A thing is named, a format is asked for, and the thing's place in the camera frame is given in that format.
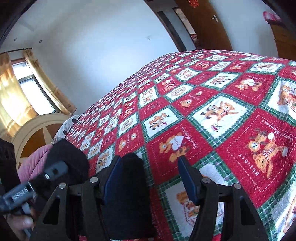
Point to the left forearm dark sleeve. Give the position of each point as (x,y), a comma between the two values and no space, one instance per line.
(9,180)

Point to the red patchwork bedspread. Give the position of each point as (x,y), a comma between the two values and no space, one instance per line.
(231,114)

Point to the black pants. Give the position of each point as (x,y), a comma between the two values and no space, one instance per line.
(128,215)

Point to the white patterned pillow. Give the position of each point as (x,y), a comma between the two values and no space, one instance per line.
(64,129)

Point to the left hand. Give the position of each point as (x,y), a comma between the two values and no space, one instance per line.
(19,223)

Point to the yellow curtain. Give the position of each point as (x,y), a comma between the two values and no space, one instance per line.
(16,110)

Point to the window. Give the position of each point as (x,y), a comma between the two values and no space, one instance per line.
(33,90)

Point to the red plaid cloth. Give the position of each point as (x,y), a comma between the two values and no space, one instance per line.
(271,18)

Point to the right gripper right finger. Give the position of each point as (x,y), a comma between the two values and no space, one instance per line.
(240,221)

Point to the brown wooden door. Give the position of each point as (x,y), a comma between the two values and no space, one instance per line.
(209,29)

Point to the cream round headboard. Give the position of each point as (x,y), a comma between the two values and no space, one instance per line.
(36,133)

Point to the red paper door decoration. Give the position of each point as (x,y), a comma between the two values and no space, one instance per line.
(193,3)

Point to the wooden cabinet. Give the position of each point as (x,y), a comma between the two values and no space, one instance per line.
(285,42)

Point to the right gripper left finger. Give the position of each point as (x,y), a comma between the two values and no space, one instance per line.
(82,202)

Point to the pink folded quilt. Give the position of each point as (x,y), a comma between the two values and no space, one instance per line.
(33,165)

